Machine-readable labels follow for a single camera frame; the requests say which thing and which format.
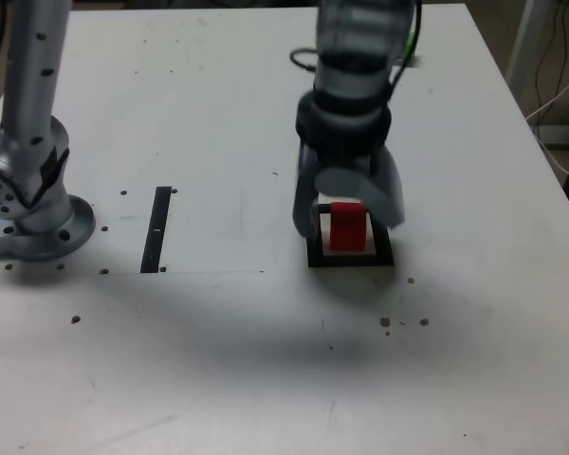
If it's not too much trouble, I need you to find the red cube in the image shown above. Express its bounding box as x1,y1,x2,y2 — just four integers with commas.
329,202,367,251

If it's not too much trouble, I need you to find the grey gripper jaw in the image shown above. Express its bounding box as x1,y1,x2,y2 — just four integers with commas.
290,140,321,240
314,147,407,228

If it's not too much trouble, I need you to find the black tape strip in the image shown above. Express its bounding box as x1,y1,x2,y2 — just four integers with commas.
139,186,173,275

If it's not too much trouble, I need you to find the thin black cable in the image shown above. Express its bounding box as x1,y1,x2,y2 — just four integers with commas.
535,0,569,110

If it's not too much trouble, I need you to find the white metal frame leg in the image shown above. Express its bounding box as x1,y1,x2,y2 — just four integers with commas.
505,0,549,113

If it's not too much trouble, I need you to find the white cable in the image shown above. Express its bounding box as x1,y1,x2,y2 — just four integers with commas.
524,59,569,180

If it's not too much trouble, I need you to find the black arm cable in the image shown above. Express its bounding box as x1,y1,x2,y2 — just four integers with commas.
0,0,424,96

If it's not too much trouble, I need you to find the black tape square outline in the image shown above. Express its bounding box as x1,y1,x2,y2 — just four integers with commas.
304,201,395,269

